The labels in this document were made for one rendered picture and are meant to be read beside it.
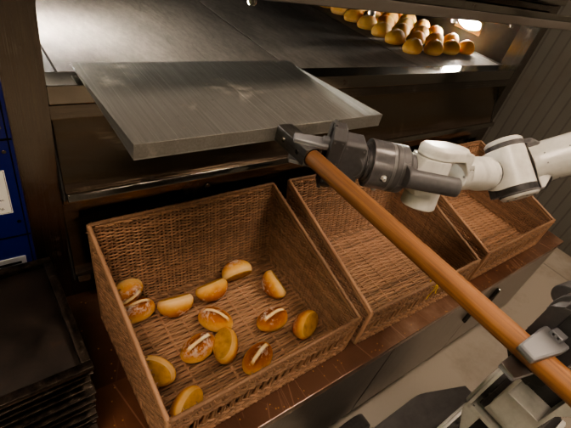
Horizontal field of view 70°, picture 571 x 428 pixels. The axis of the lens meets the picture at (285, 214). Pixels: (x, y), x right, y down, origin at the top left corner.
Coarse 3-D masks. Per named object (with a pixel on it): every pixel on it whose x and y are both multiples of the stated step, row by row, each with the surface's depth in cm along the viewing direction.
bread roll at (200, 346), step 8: (192, 336) 105; (200, 336) 103; (208, 336) 104; (184, 344) 103; (192, 344) 102; (200, 344) 102; (208, 344) 103; (184, 352) 101; (192, 352) 101; (200, 352) 102; (208, 352) 103; (184, 360) 101; (192, 360) 101; (200, 360) 102
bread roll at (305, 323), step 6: (306, 312) 117; (312, 312) 118; (300, 318) 115; (306, 318) 114; (312, 318) 116; (294, 324) 115; (300, 324) 113; (306, 324) 114; (312, 324) 116; (294, 330) 114; (300, 330) 113; (306, 330) 113; (312, 330) 116; (300, 336) 113; (306, 336) 113
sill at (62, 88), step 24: (72, 72) 82; (312, 72) 115; (336, 72) 119; (360, 72) 125; (384, 72) 130; (408, 72) 137; (432, 72) 144; (456, 72) 152; (480, 72) 161; (504, 72) 173; (48, 96) 77; (72, 96) 79
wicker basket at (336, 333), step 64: (256, 192) 124; (128, 256) 106; (192, 256) 119; (320, 256) 116; (128, 320) 86; (192, 320) 113; (256, 320) 118; (320, 320) 123; (192, 384) 99; (256, 384) 93
